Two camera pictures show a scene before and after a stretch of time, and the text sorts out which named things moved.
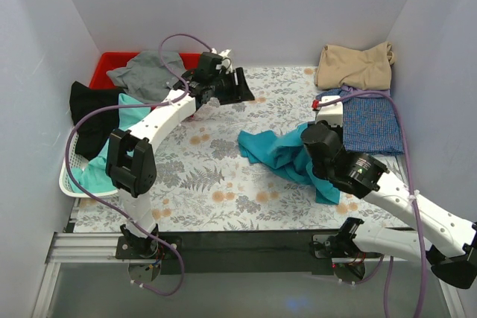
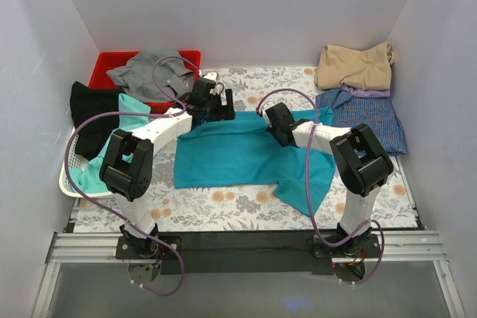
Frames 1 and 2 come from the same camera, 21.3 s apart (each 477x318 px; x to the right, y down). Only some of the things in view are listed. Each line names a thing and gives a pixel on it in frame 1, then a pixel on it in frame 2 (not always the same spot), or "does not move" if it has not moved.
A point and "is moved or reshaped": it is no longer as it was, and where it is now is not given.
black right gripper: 320,172 → 276,133
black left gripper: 238,84 → 226,106
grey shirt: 145,75 does not move
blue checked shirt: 370,123 does not move
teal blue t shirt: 287,155 is moved or reshaped
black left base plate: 148,248 does not move
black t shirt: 92,133 does not move
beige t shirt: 370,70 does not move
